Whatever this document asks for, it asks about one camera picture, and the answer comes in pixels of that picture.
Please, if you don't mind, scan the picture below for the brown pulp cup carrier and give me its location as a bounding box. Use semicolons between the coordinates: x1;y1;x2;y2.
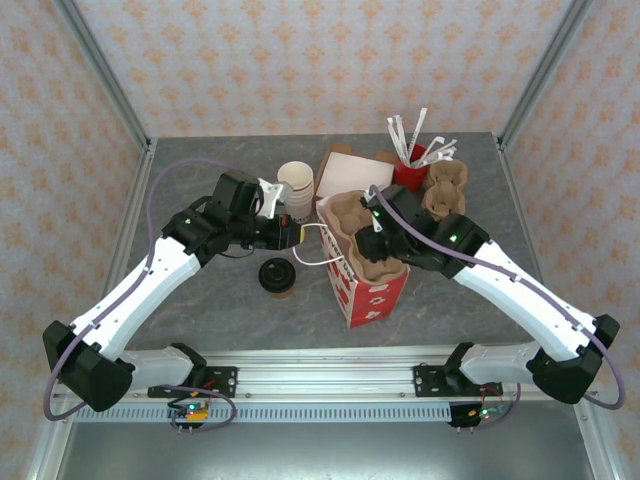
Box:
332;191;407;281

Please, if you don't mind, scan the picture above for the aluminium frame leg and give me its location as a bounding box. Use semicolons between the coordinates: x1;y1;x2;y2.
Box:
24;399;76;480
572;399;621;480

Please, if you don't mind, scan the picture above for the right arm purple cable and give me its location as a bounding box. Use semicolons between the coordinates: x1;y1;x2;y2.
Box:
367;185;626;431

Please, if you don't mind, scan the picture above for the red straw holder cup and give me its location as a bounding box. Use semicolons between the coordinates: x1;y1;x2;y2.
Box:
392;143;430;192

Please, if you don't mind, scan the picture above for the brown cardboard napkin tray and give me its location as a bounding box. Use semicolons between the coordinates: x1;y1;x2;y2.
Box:
312;143;399;201

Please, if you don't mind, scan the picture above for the slotted white cable duct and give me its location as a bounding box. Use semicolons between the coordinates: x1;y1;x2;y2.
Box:
74;405;454;425

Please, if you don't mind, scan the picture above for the red white paper gift bag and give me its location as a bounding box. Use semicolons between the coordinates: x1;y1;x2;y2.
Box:
292;192;411;330

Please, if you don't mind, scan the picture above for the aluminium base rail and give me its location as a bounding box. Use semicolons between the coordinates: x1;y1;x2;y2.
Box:
52;347;601;402

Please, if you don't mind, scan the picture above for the small green circuit board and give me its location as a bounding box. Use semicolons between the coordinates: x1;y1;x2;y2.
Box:
167;399;211;424
467;404;510;421

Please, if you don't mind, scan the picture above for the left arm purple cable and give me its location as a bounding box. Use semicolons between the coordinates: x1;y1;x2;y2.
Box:
43;157;239;434

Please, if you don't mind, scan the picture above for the white paper-wrapped straw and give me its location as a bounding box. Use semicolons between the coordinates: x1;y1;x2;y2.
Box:
414;135;447;166
393;114;412;166
419;138;459;167
408;106;430;164
387;116;409;166

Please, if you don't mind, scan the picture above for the grey sheet metal panel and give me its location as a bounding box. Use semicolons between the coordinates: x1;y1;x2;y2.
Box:
54;422;599;480

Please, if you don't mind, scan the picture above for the aluminium frame post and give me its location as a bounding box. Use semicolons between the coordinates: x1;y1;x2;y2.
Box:
497;0;597;151
52;0;154;154

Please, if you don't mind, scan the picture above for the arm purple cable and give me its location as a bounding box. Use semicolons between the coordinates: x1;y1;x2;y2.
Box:
43;157;239;434
367;185;626;431

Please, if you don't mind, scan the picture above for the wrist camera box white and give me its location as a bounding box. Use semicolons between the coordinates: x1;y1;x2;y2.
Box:
360;185;386;234
256;178;297;220

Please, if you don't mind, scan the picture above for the black plastic cup lid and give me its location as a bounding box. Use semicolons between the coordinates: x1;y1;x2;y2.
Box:
258;256;300;292

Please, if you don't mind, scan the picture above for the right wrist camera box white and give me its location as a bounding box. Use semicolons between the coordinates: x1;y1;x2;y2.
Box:
360;185;386;234

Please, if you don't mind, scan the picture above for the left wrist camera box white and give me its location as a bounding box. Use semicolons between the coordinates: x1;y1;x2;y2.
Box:
256;178;297;220

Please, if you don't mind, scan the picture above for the stack of white paper cups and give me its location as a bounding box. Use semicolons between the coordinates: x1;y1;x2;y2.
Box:
277;160;315;221

